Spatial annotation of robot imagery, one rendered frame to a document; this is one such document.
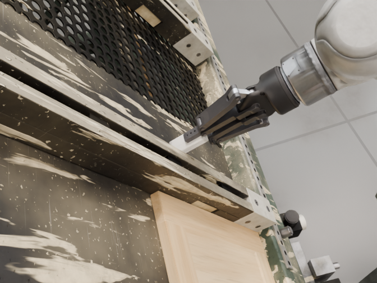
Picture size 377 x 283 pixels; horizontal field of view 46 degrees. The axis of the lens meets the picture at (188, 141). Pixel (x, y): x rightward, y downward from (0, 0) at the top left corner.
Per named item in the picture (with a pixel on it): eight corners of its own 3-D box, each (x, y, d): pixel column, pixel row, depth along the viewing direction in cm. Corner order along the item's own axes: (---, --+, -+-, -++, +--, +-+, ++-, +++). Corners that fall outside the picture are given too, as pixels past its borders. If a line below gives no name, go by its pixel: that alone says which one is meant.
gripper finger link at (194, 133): (211, 129, 76) (202, 123, 74) (188, 143, 78) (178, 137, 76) (209, 123, 77) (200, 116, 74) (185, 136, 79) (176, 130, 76)
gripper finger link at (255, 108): (262, 110, 72) (258, 106, 71) (204, 140, 76) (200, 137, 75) (254, 91, 74) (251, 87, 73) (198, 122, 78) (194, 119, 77)
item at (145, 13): (153, 27, 119) (161, 21, 118) (134, 10, 113) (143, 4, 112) (151, 19, 121) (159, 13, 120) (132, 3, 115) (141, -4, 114)
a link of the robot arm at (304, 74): (303, 30, 68) (269, 50, 70) (326, 74, 63) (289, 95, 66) (321, 58, 75) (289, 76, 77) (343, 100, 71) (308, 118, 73)
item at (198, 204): (206, 214, 90) (219, 209, 89) (185, 206, 84) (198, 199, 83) (202, 201, 92) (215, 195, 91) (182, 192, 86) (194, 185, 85)
